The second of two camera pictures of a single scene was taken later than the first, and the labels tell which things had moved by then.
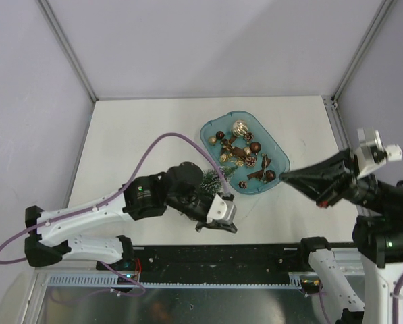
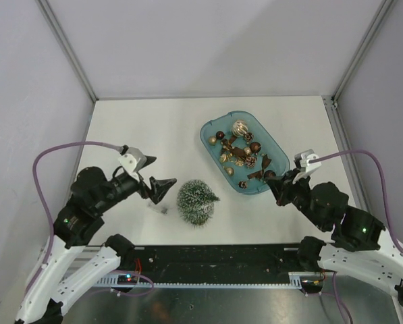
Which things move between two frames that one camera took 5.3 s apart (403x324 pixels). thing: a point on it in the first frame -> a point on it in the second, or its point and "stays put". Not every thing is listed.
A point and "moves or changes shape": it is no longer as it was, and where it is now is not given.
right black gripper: (326, 180) -> (281, 186)
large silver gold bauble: (239, 127) stays put
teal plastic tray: (238, 139) stays put
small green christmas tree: (210, 185) moves or changes shape
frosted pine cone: (250, 161) stays put
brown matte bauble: (255, 146) stays put
